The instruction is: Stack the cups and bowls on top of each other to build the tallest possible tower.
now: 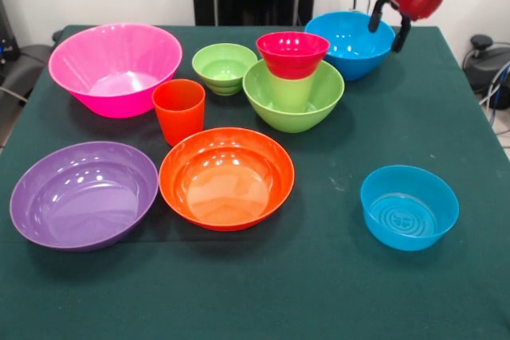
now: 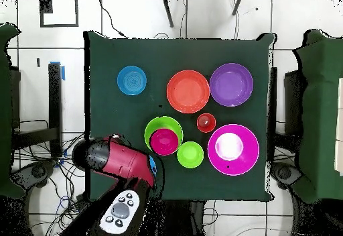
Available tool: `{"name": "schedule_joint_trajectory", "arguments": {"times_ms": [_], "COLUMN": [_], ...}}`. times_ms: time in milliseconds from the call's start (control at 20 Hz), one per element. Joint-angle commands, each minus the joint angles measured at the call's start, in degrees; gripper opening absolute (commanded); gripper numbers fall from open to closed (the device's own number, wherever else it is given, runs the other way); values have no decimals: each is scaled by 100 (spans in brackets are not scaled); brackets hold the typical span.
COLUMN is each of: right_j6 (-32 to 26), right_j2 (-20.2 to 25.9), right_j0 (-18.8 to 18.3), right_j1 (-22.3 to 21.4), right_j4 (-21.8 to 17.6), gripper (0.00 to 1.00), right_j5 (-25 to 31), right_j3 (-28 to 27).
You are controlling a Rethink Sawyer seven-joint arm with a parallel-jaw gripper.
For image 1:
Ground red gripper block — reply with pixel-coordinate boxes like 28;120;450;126
367;0;445;53

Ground large blue bowl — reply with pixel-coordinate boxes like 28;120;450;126
304;11;396;81

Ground small crimson bowl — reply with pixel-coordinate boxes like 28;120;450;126
255;31;332;80

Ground light green cup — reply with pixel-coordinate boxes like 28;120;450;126
269;72;316;113

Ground small blue bowl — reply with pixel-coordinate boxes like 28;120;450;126
360;164;460;252

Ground black computer tower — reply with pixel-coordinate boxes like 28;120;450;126
0;0;20;78

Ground medium green bowl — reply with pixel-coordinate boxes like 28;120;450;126
242;60;345;134

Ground small green bowl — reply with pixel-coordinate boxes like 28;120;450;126
191;42;259;96

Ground wide orange bowl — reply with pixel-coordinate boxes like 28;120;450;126
158;127;296;233

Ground orange cup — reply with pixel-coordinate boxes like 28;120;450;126
151;78;206;148

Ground large pink bowl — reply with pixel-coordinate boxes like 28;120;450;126
48;23;183;119

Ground dark green tablecloth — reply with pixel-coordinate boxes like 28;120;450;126
0;24;510;340

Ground wide purple bowl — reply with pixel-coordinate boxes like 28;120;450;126
9;141;159;253

